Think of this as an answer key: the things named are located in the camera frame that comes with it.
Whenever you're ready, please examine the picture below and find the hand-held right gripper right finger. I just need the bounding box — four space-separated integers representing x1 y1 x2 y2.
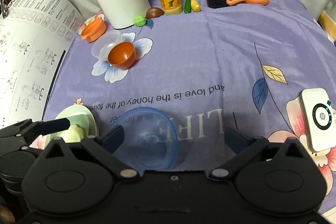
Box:
209 127 314 178

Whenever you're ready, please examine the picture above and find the white instruction sheet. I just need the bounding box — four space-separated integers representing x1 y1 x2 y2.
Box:
0 0 84 133

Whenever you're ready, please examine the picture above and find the red-orange plastic bowl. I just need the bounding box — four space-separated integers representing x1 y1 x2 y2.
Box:
108 41 136 69

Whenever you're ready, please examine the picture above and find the purple floral blanket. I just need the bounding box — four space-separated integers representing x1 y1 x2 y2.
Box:
29 0 336 214

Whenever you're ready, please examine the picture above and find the yellow flower-shaped plate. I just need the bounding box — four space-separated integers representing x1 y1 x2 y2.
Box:
61 125 86 143

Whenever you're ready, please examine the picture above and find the clear plastic bowl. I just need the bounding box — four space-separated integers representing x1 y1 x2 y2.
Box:
91 30 122 60

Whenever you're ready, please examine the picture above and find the white pocket device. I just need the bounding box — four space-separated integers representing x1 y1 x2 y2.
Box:
299 88 336 152

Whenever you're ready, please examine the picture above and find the green square plate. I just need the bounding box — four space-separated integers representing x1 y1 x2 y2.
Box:
42 105 100 148

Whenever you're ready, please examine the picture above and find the blue transparent bowl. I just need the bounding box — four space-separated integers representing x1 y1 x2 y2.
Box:
112 107 179 170

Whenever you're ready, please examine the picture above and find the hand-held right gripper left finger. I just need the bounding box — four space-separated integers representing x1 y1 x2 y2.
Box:
35 125 138 179

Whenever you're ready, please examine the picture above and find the wooden board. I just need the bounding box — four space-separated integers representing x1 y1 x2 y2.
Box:
318 10 336 43

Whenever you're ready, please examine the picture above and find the brown toy fruit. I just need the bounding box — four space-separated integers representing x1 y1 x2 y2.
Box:
146 7 165 19

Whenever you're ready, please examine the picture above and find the small orange toy pot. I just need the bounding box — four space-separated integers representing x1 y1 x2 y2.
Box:
80 18 107 43

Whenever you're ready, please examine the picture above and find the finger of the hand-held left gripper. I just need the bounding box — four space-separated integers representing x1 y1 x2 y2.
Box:
0 119 72 152

